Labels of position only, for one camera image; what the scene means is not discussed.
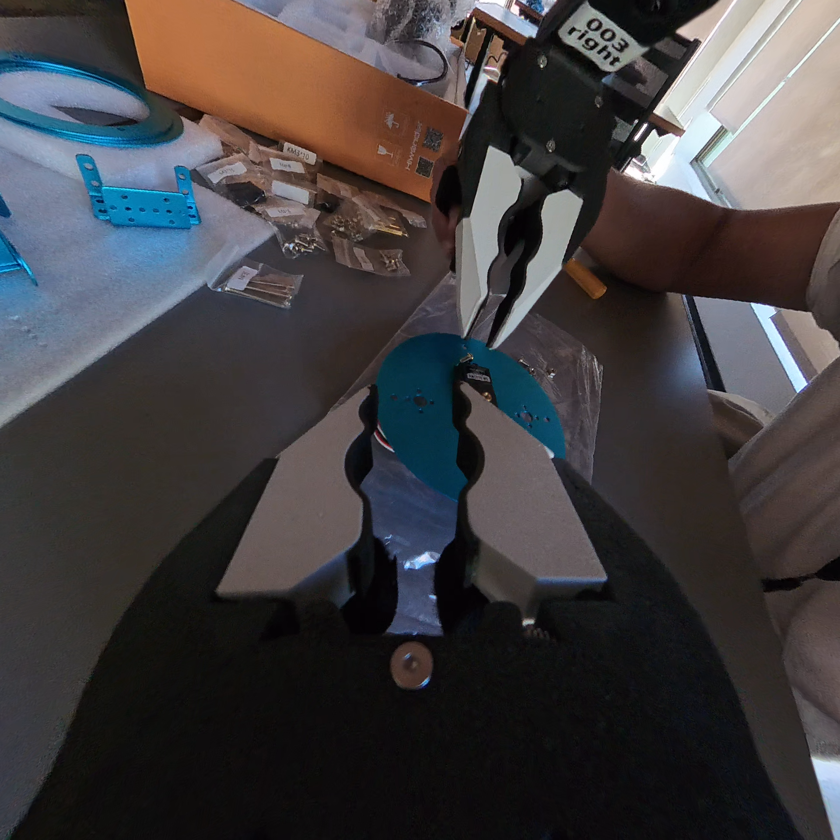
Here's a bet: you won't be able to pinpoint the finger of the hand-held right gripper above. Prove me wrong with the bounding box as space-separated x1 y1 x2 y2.
487 187 589 350
453 144 527 341

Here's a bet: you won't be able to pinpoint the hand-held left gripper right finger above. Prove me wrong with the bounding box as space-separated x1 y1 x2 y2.
457 381 609 621

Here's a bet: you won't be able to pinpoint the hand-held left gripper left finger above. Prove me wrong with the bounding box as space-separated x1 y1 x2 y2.
215 384 380 606

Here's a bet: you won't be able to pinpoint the blue round metal plate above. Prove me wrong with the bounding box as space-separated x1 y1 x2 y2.
377 331 567 503

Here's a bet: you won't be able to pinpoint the black servo motor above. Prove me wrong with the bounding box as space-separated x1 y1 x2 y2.
455 363 501 406

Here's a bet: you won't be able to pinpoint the dark grey desk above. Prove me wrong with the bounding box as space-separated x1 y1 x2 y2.
0 16 834 840

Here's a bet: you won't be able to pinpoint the black metal rack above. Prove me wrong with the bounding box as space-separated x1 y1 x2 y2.
610 33 703 172

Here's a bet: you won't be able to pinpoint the clear plastic bag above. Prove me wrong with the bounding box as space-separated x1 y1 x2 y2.
357 272 603 634

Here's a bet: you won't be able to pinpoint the pile of clear hardware bags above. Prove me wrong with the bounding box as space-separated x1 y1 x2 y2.
197 115 427 309

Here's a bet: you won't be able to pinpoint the bubble wrap bundle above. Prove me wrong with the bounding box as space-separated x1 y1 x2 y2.
367 0 463 42

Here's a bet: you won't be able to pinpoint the beige window blinds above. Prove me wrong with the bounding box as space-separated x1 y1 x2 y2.
656 0 840 217

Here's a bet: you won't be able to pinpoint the orange cardboard box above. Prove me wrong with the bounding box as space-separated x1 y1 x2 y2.
125 0 470 201

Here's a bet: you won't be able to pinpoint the white foam sheet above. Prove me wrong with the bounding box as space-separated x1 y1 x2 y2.
0 56 277 427

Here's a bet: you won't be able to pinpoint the black curved cable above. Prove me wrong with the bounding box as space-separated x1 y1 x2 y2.
394 36 452 85

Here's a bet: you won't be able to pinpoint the black lanyard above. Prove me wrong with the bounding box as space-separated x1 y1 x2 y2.
764 564 840 595

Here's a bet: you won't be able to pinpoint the blue metal ring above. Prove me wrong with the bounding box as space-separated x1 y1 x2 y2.
0 52 185 148

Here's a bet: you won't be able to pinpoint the blue metal U bracket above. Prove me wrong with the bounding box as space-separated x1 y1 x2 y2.
75 154 201 229
0 193 38 287

